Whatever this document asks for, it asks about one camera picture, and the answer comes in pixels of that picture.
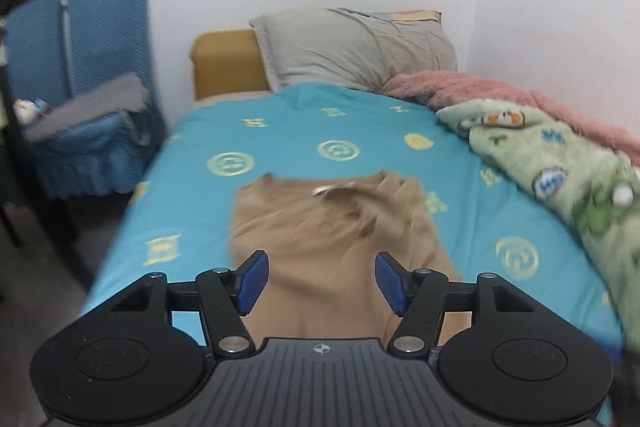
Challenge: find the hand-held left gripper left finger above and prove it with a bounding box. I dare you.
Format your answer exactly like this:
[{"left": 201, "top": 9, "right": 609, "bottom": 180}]
[{"left": 107, "top": 250, "right": 271, "bottom": 358}]

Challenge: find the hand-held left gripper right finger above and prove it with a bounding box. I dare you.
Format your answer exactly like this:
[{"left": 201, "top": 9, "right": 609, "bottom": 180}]
[{"left": 375, "top": 251, "right": 538, "bottom": 358}]

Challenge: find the tan printed t-shirt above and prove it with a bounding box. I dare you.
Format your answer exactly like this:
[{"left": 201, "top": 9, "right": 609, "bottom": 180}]
[{"left": 227, "top": 170, "right": 473, "bottom": 349}]

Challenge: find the bed with blue patterned sheet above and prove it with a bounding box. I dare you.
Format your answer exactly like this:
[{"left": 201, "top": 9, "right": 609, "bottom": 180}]
[{"left": 80, "top": 82, "right": 631, "bottom": 425}]

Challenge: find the pink fluffy blanket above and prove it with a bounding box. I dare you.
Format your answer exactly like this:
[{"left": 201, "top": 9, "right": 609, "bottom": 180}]
[{"left": 381, "top": 70, "right": 640, "bottom": 168}]

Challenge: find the green cartoon printed blanket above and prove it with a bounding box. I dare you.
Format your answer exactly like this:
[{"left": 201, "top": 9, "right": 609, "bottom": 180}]
[{"left": 434, "top": 99, "right": 640, "bottom": 350}]

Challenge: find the mustard headboard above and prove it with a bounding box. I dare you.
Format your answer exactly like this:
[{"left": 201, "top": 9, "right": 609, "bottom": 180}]
[{"left": 188, "top": 29, "right": 271, "bottom": 102}]

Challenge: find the grey pillow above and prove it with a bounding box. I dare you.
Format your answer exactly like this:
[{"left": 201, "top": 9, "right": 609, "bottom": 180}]
[{"left": 249, "top": 7, "right": 459, "bottom": 94}]

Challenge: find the grey folded cloth on chair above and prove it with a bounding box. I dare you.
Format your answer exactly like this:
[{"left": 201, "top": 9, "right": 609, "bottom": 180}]
[{"left": 22, "top": 73, "right": 152, "bottom": 144}]

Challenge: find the yellow pillow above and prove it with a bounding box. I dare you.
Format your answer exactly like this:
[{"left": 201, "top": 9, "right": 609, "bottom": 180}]
[{"left": 387, "top": 9, "right": 443, "bottom": 24}]

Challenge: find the small white object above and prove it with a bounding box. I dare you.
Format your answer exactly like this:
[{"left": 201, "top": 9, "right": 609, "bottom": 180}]
[{"left": 13, "top": 98, "right": 52, "bottom": 126}]

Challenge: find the blue covered chair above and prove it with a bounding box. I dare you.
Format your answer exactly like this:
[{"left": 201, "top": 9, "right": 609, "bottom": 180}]
[
  {"left": 4, "top": 0, "right": 72, "bottom": 110},
  {"left": 24, "top": 0, "right": 169, "bottom": 200}
]

